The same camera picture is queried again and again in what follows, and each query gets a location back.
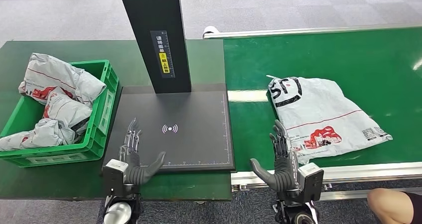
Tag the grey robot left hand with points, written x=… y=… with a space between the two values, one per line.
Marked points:
x=135 y=173

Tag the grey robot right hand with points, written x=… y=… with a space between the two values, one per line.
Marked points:
x=283 y=173

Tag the grey red-print package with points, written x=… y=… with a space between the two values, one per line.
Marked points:
x=66 y=112

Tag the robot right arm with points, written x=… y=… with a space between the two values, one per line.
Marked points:
x=296 y=216

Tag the large grey SF package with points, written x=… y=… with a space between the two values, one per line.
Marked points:
x=323 y=110

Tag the black weighing scale with column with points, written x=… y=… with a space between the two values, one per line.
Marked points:
x=197 y=117

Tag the green plastic basket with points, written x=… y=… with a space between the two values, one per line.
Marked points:
x=49 y=156

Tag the grey package with QR code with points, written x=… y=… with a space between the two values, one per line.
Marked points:
x=49 y=70

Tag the dark green table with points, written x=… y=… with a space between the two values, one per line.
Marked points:
x=66 y=183

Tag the green belt conveyor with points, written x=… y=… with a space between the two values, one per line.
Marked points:
x=280 y=61

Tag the yellow label sticker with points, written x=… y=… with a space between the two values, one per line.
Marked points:
x=164 y=63

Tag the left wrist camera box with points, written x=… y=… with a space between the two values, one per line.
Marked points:
x=113 y=176

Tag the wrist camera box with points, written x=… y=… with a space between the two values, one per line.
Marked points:
x=311 y=183
x=113 y=176

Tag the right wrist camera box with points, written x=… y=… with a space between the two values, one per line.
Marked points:
x=311 y=183

